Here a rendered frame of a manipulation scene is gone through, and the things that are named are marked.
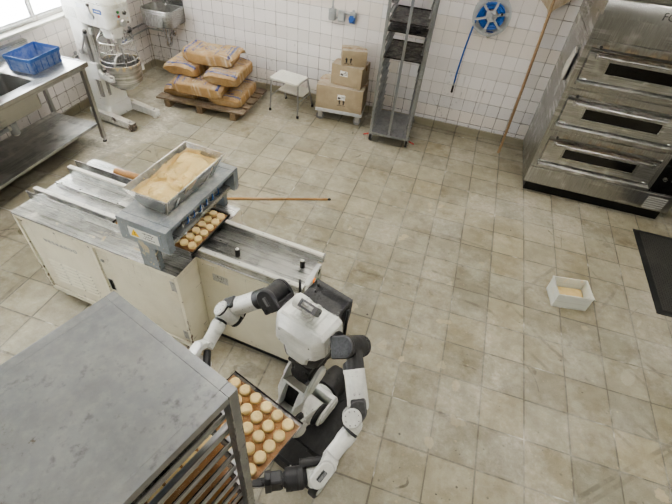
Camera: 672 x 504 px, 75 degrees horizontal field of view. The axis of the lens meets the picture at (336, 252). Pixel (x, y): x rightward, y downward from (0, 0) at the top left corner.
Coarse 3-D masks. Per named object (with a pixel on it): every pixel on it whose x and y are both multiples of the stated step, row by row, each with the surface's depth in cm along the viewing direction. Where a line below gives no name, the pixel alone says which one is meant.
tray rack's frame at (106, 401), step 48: (48, 336) 111; (96, 336) 112; (144, 336) 113; (0, 384) 101; (48, 384) 102; (96, 384) 103; (144, 384) 104; (192, 384) 105; (0, 432) 93; (48, 432) 94; (96, 432) 95; (144, 432) 96; (192, 432) 97; (0, 480) 87; (48, 480) 88; (96, 480) 88; (144, 480) 89
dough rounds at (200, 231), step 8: (208, 216) 283; (216, 216) 287; (224, 216) 286; (200, 224) 277; (208, 224) 278; (216, 224) 280; (192, 232) 274; (200, 232) 272; (208, 232) 275; (184, 240) 266; (192, 240) 269; (200, 240) 267; (184, 248) 264; (192, 248) 263
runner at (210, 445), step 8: (224, 424) 122; (216, 432) 121; (224, 432) 118; (208, 440) 119; (216, 440) 117; (208, 448) 115; (200, 456) 113; (192, 464) 112; (184, 472) 113; (176, 480) 111; (184, 480) 112; (168, 488) 110; (176, 488) 110; (160, 496) 108; (168, 496) 108
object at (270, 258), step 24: (240, 240) 282; (216, 264) 265; (264, 264) 268; (288, 264) 270; (312, 264) 272; (216, 288) 282; (240, 288) 272; (240, 336) 311; (264, 336) 298; (288, 360) 307
